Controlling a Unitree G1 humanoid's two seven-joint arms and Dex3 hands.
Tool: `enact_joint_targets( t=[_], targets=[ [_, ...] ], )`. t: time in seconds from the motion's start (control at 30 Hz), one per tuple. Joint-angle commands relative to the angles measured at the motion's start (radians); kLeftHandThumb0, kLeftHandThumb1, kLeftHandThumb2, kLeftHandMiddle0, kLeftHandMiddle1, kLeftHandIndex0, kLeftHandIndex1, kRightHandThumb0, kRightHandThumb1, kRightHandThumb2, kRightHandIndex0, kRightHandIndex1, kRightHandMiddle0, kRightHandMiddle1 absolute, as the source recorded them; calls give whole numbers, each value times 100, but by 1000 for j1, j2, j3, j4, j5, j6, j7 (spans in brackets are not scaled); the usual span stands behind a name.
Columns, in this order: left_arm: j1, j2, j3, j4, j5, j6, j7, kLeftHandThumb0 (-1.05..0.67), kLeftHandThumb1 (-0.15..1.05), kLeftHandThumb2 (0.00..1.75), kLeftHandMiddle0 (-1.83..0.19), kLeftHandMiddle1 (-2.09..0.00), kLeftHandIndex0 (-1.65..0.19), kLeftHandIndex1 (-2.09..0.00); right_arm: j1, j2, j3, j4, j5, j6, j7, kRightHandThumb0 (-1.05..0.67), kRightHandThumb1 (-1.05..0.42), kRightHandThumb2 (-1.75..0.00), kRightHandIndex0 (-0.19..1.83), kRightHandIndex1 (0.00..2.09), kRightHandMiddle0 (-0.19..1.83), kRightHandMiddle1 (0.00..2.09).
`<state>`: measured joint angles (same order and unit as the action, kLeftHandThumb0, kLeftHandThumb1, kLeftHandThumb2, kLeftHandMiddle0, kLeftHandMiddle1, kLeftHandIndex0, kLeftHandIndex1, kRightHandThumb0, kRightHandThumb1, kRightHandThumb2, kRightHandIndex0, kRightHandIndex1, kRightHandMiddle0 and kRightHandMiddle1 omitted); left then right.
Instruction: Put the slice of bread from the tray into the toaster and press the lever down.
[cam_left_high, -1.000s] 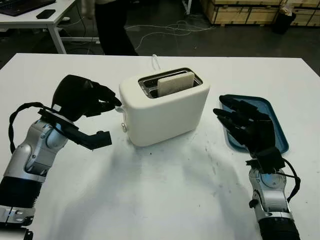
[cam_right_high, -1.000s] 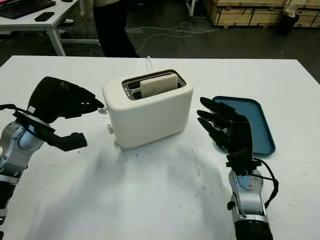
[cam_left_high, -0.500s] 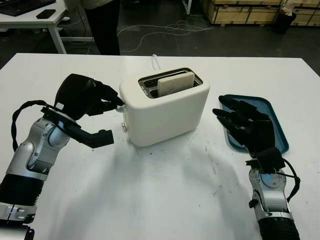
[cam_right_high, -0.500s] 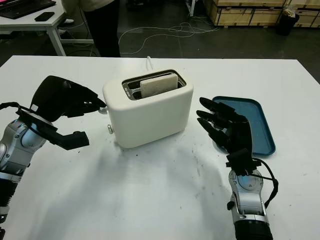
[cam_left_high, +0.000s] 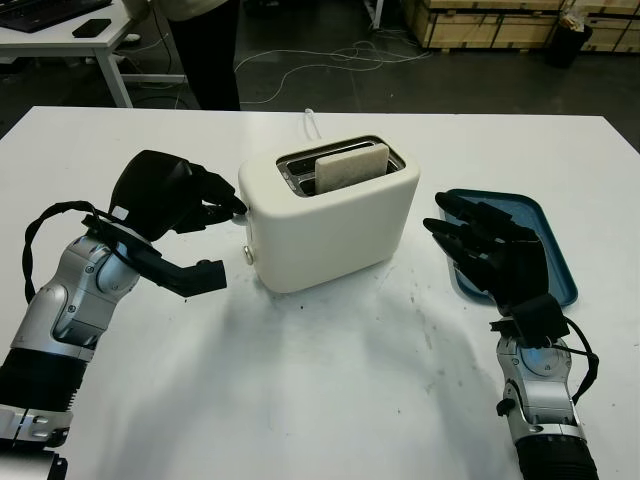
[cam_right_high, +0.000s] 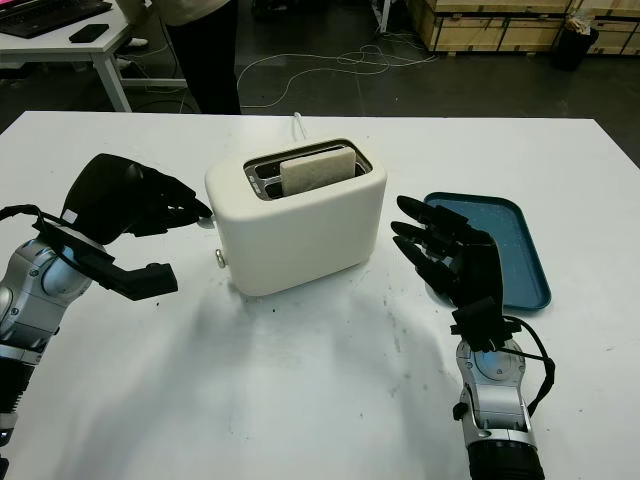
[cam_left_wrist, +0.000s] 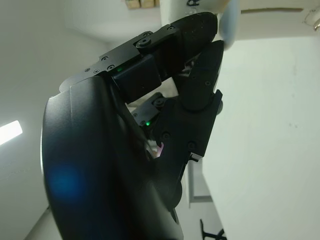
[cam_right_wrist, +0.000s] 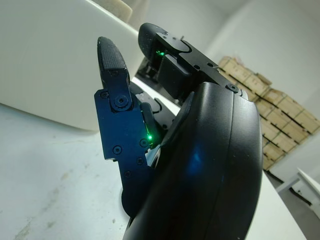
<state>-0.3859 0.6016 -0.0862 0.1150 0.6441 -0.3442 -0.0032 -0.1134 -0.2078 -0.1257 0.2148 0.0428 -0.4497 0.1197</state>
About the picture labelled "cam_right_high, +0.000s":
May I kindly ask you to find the blue plastic tray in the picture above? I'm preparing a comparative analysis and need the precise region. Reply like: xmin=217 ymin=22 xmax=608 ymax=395
xmin=422 ymin=191 xmax=554 ymax=318

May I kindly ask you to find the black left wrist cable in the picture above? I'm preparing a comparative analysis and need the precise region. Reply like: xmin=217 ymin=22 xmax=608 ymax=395
xmin=0 ymin=203 xmax=77 ymax=267

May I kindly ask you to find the person in black trousers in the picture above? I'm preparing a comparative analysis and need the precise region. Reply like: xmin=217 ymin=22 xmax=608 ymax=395
xmin=159 ymin=0 xmax=244 ymax=117

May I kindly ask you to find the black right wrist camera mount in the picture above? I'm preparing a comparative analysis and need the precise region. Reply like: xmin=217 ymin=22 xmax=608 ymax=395
xmin=449 ymin=296 xmax=517 ymax=354

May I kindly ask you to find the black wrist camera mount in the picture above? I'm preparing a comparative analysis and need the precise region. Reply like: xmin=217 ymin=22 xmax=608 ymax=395
xmin=449 ymin=296 xmax=517 ymax=354
xmin=36 ymin=219 xmax=179 ymax=303

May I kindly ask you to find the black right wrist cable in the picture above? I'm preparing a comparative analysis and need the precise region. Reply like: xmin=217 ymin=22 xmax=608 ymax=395
xmin=499 ymin=314 xmax=557 ymax=419

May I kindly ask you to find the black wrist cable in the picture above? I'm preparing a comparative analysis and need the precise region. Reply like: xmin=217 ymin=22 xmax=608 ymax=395
xmin=0 ymin=203 xmax=77 ymax=267
xmin=499 ymin=314 xmax=557 ymax=419

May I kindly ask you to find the black waste bin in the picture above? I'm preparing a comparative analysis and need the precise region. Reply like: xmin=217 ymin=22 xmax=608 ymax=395
xmin=551 ymin=24 xmax=602 ymax=73

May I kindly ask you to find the white table leg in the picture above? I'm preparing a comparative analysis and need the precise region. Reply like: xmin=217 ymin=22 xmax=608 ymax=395
xmin=369 ymin=0 xmax=394 ymax=34

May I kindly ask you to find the white office desk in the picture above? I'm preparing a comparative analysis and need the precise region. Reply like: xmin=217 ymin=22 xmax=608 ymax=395
xmin=0 ymin=0 xmax=192 ymax=114

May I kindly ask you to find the wooden crate behind bin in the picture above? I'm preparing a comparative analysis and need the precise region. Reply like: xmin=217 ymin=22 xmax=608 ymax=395
xmin=574 ymin=0 xmax=640 ymax=57

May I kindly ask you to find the large wooden crate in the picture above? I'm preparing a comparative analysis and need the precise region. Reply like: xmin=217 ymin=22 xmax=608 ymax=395
xmin=407 ymin=0 xmax=576 ymax=54

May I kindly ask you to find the black smartphone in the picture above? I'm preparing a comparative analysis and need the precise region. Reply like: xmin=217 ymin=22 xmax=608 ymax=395
xmin=68 ymin=23 xmax=111 ymax=44

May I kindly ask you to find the black laptop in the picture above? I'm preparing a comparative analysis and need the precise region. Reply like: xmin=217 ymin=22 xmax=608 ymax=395
xmin=0 ymin=0 xmax=114 ymax=39

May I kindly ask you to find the pale bread slice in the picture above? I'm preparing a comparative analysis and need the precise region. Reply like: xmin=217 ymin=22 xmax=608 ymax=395
xmin=279 ymin=145 xmax=358 ymax=197

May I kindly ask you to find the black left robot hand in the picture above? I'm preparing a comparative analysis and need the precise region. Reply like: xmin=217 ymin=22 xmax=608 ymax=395
xmin=59 ymin=153 xmax=214 ymax=247

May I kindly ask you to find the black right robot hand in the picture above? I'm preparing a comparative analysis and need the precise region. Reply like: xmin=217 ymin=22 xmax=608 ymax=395
xmin=392 ymin=194 xmax=503 ymax=314

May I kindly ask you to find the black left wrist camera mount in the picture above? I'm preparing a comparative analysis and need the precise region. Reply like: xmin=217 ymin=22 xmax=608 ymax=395
xmin=36 ymin=219 xmax=179 ymax=303

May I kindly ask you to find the cream white two-slot toaster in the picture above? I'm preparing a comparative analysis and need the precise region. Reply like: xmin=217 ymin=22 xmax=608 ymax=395
xmin=203 ymin=138 xmax=390 ymax=298

